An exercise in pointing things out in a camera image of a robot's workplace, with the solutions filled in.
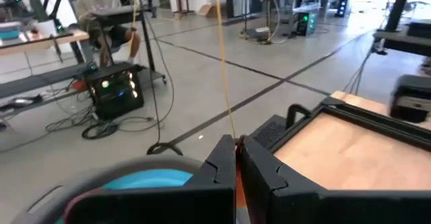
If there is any black frame handle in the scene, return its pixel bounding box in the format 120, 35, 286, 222
285, 103, 312, 130

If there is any black cable bundle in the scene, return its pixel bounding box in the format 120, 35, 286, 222
81, 120, 119, 141

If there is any computer with green light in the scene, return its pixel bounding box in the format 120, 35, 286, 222
294, 10, 317, 37

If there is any wooden background table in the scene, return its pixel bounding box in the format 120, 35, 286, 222
0, 28, 90, 57

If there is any black aluminium table frame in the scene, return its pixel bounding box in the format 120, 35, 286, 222
269, 96, 431, 153

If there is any black coiled cable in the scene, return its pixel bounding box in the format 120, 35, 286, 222
145, 141, 185, 157

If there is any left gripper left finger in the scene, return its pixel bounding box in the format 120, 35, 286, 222
72, 135, 236, 224

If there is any black background table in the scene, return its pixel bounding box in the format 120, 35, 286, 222
372, 18, 431, 59

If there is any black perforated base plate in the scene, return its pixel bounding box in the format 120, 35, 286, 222
249, 114, 289, 150

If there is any black computer tower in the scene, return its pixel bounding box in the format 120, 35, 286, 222
84, 62, 145, 120

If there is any person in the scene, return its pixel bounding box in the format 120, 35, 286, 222
74, 0, 142, 67

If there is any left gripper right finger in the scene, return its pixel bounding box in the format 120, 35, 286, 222
242, 135, 431, 224

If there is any blue collapsible bowl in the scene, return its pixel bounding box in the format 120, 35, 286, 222
9, 155, 205, 224

